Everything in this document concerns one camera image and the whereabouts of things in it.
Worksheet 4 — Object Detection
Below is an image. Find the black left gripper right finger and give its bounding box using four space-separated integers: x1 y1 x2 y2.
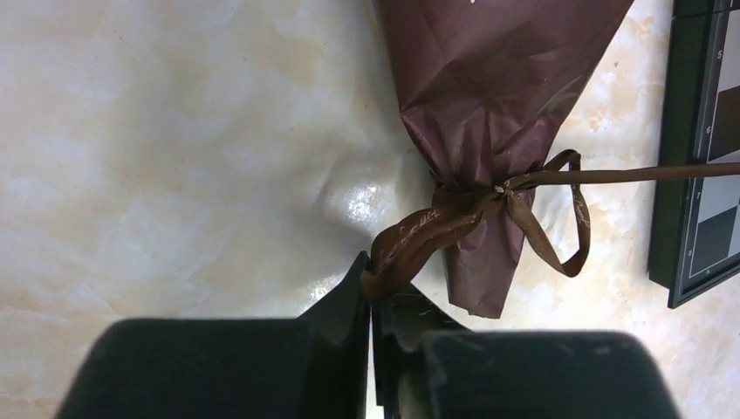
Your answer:
372 286 680 418

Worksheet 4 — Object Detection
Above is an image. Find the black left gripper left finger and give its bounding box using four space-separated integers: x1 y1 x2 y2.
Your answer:
57 252 370 418

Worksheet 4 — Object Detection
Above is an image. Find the brown ribbon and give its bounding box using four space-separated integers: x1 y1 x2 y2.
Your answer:
360 149 739 302

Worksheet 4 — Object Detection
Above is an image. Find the black white chessboard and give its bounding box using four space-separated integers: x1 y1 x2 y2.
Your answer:
648 0 739 309

